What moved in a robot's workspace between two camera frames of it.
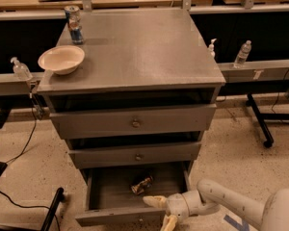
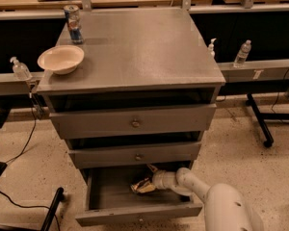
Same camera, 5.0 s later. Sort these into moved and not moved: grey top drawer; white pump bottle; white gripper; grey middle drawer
Moved: white gripper
Not moved: grey middle drawer; white pump bottle; grey top drawer
